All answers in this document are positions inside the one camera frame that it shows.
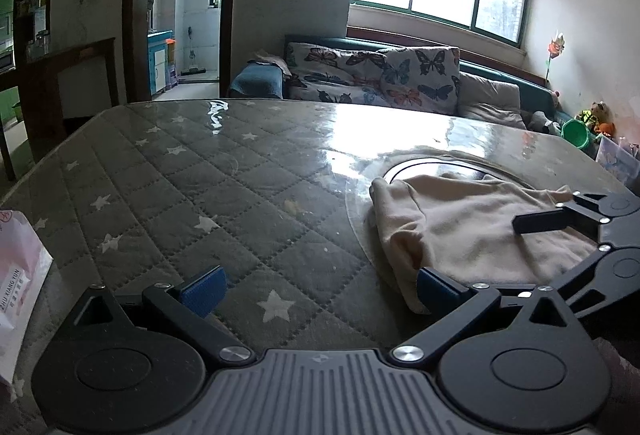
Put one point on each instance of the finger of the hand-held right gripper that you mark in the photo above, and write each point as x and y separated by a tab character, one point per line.
540	221
580	272

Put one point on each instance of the blue towel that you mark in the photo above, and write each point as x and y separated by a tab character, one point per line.
255	82

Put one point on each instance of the dark wooden sideboard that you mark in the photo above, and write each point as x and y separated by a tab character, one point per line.
50	85

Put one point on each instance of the clear plastic storage box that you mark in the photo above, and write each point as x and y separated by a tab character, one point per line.
617	160

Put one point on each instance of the green plastic bucket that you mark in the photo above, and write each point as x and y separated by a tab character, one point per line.
575	132

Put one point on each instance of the grey plush toy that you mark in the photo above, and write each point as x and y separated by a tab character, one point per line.
542	120

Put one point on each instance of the beige cushion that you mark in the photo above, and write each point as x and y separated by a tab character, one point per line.
487	97

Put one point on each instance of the round black glass hotplate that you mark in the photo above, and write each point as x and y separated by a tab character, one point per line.
425	167

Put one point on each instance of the brown plush toy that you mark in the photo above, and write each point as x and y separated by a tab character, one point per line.
595	112

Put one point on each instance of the teal sofa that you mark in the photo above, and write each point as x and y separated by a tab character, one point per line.
525	87

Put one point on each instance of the cream long-sleeve shirt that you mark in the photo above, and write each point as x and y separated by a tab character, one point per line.
475	225

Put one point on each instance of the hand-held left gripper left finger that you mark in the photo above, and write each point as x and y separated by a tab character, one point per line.
202	290

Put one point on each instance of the purple plastic stool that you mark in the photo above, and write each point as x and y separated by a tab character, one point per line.
172	76

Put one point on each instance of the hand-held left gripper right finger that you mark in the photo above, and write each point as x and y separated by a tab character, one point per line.
435	287

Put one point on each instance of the floor mop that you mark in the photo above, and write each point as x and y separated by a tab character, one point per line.
195	71

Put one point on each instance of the beige crumpled cloth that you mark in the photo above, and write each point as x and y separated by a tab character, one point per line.
270	62

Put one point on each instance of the dark wooden door frame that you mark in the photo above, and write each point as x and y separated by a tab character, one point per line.
135	15

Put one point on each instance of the square butterfly print cushion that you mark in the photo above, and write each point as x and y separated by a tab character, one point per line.
420	75

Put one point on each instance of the blue cabinet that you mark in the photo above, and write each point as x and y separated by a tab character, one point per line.
160	65

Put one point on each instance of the long butterfly print cushion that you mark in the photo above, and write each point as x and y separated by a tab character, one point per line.
330	65

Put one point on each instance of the colourful pinwheel toy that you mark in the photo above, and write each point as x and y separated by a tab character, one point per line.
555	46

